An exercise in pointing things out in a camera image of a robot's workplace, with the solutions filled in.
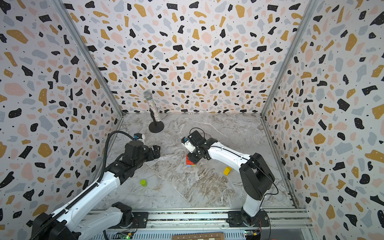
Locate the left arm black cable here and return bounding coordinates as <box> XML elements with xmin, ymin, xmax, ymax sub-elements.
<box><xmin>28</xmin><ymin>130</ymin><xmax>136</xmax><ymax>240</ymax></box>

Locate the black microphone stand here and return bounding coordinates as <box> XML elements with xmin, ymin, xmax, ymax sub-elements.
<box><xmin>149</xmin><ymin>110</ymin><xmax>165</xmax><ymax>133</ymax></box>

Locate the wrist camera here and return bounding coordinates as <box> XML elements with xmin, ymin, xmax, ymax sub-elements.
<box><xmin>181</xmin><ymin>137</ymin><xmax>196</xmax><ymax>153</ymax></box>
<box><xmin>134</xmin><ymin>133</ymin><xmax>145</xmax><ymax>143</ymax></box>

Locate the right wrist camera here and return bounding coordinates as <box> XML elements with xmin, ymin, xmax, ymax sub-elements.
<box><xmin>181</xmin><ymin>137</ymin><xmax>196</xmax><ymax>153</ymax></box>

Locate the cardboard wooden tray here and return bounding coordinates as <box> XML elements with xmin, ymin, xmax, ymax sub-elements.
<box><xmin>172</xmin><ymin>233</ymin><xmax>225</xmax><ymax>240</ymax></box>

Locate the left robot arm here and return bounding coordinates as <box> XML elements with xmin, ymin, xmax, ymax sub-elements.
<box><xmin>31</xmin><ymin>141</ymin><xmax>161</xmax><ymax>240</ymax></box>

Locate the glitter silver microphone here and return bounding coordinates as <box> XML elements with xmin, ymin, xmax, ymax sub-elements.
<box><xmin>143</xmin><ymin>90</ymin><xmax>161</xmax><ymax>122</ymax></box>

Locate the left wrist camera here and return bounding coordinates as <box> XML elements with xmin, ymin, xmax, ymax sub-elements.
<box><xmin>134</xmin><ymin>133</ymin><xmax>145</xmax><ymax>143</ymax></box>

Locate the yellow block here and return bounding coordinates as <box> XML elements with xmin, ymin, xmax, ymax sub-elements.
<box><xmin>223</xmin><ymin>167</ymin><xmax>232</xmax><ymax>176</ymax></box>

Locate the lime green round block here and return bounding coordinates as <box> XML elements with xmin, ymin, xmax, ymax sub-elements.
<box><xmin>140</xmin><ymin>180</ymin><xmax>148</xmax><ymax>187</ymax></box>

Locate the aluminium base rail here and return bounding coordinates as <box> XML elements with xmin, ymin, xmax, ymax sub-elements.
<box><xmin>56</xmin><ymin>208</ymin><xmax>316</xmax><ymax>233</ymax></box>

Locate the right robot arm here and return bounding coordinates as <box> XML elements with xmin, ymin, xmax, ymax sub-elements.
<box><xmin>181</xmin><ymin>131</ymin><xmax>275</xmax><ymax>227</ymax></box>

